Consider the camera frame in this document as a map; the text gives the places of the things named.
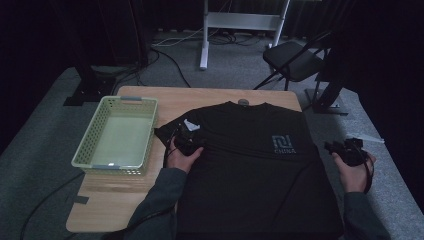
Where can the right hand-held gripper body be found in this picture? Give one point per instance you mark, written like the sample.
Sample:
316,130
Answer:
353,153

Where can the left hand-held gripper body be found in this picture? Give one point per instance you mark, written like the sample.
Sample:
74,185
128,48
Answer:
186,143

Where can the black t-shirt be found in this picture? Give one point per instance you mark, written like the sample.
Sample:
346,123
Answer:
253,180

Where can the person's left hand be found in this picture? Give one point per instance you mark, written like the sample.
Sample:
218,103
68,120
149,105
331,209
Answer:
180,161

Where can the person's right hand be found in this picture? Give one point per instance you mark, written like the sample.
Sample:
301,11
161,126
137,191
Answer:
353,176

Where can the dark stand with grey base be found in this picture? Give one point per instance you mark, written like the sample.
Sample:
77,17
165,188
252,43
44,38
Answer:
328,100

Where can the green plastic basket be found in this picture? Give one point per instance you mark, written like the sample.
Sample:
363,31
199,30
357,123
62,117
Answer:
120,140

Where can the grey round table grommet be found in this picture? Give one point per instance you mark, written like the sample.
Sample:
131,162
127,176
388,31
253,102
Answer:
243,101

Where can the black folding chair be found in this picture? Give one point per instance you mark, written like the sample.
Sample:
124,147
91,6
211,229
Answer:
290,61

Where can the black stand with base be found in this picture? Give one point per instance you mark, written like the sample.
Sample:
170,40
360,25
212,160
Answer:
90,86

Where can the dark grey tape piece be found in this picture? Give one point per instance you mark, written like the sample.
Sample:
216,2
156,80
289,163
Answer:
81,200

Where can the white desk frame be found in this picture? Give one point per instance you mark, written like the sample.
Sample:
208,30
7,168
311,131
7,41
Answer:
240,20

